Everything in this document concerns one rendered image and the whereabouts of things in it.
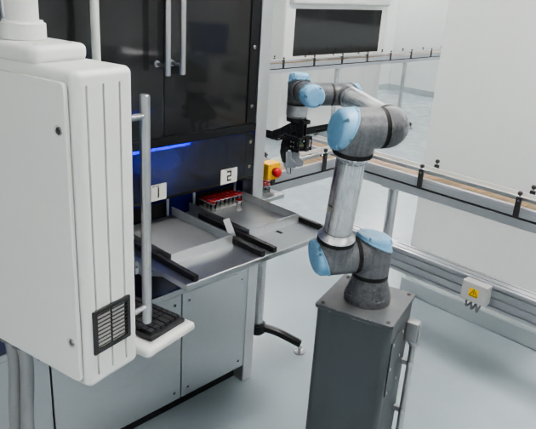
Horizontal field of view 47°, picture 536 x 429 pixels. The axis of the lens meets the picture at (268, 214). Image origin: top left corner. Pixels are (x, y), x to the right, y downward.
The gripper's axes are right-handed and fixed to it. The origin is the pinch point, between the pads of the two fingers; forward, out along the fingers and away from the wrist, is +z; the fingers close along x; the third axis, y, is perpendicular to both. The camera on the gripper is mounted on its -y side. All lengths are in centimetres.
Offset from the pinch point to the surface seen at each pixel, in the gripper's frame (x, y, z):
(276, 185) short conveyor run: 32, -36, 21
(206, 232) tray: -28.7, -11.1, 21.2
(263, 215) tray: -0.3, -11.2, 21.1
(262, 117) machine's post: 9.5, -24.5, -14.1
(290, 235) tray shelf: -5.4, 8.3, 21.5
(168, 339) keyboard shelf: -72, 26, 30
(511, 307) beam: 86, 58, 62
